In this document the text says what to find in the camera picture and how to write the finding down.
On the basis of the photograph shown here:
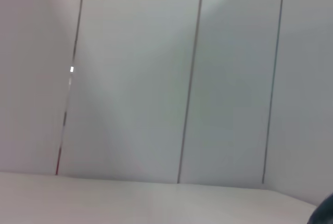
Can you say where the blue denim shorts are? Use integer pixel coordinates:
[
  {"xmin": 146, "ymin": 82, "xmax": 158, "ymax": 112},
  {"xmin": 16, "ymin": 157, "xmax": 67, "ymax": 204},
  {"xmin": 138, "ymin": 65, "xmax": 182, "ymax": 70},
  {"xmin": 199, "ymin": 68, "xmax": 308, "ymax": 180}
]
[{"xmin": 308, "ymin": 192, "xmax": 333, "ymax": 224}]

